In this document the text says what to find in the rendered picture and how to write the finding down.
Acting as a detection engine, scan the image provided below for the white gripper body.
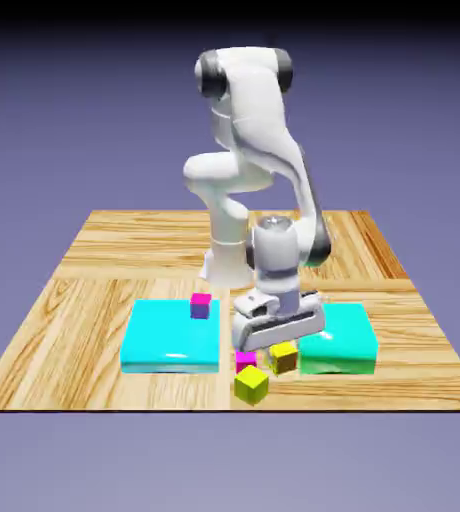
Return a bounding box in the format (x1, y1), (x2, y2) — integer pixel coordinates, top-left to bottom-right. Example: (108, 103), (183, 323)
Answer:
(230, 291), (328, 354)

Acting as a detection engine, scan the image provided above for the small yellow cube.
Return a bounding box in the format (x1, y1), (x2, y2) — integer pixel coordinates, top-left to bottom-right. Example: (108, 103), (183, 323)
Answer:
(233, 364), (270, 407)
(268, 340), (300, 376)

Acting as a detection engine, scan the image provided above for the large cyan box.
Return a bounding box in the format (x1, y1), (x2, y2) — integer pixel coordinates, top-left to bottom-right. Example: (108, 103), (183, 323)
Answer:
(119, 298), (221, 375)

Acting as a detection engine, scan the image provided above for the small magenta cube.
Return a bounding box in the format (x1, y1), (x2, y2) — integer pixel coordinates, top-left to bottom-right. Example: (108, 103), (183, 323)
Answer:
(189, 292), (213, 320)
(234, 349), (258, 375)

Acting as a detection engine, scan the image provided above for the large green box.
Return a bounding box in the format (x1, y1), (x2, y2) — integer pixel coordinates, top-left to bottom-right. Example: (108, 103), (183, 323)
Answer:
(298, 302), (379, 376)

